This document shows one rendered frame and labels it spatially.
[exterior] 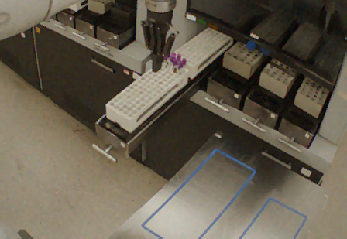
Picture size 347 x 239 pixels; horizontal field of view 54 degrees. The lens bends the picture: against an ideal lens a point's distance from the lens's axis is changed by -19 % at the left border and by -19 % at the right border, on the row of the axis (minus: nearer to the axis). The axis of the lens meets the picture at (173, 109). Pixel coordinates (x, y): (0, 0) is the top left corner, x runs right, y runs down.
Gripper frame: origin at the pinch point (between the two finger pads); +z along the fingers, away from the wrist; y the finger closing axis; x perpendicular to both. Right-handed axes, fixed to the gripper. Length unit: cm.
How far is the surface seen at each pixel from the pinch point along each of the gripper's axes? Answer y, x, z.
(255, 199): 48, -17, 12
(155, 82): 0.1, -0.5, 8.0
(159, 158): -10, 18, 72
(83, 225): -22, -29, 94
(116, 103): -2.8, -15.4, 7.8
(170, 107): 6.8, -1.4, 13.9
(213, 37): 0.1, 34.4, 8.0
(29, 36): -111, 18, 42
